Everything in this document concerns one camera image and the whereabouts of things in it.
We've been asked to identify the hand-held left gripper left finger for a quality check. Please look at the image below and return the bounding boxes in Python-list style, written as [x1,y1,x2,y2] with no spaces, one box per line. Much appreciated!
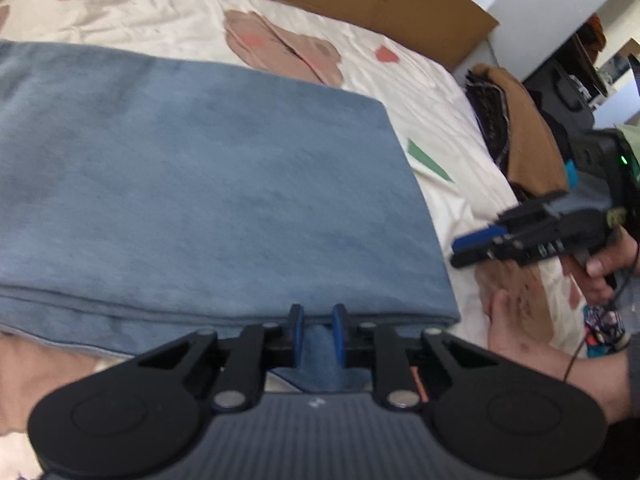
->
[135,304,305,413]

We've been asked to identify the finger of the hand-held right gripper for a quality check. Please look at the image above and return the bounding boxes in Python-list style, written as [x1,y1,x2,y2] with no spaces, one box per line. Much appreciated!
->
[449,246,506,269]
[451,226,508,254]

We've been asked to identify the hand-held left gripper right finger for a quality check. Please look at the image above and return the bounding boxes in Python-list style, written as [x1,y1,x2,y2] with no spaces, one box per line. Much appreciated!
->
[332,304,503,413]

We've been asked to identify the light blue jeans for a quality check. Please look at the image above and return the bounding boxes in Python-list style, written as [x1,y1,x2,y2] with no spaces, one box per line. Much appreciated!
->
[0,40,462,394]

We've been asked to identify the person's right hand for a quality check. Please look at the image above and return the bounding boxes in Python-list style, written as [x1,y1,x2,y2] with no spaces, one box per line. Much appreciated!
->
[562,225,640,307]

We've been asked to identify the brown cloth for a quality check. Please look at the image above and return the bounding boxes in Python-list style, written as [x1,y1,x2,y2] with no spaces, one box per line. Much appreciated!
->
[465,62,569,202]

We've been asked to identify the teal printed cloth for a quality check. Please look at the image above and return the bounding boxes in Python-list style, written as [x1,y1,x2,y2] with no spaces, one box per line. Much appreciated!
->
[582,305,632,359]

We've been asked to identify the printed cream blanket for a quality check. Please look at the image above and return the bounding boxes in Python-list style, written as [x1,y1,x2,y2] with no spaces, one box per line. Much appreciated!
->
[0,0,592,480]

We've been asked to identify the black bag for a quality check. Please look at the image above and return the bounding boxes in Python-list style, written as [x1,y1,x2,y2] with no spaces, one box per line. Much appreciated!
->
[522,57,602,162]

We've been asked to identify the person's bare foot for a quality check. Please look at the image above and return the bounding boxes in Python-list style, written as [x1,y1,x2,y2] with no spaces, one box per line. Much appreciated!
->
[479,290,632,427]

